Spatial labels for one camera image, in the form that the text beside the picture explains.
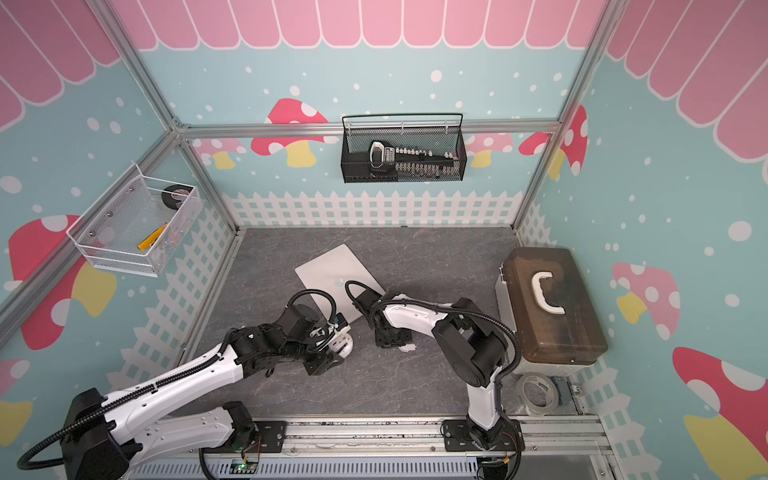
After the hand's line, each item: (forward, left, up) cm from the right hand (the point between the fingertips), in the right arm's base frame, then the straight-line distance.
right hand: (393, 342), depth 91 cm
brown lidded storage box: (-1, -40, +20) cm, 45 cm away
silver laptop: (+26, +22, +2) cm, 34 cm away
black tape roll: (+27, +59, +36) cm, 74 cm away
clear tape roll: (-15, -39, -1) cm, 42 cm away
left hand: (-8, +16, +11) cm, 21 cm away
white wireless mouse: (-7, +13, +14) cm, 20 cm away
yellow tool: (+11, +58, +35) cm, 69 cm away
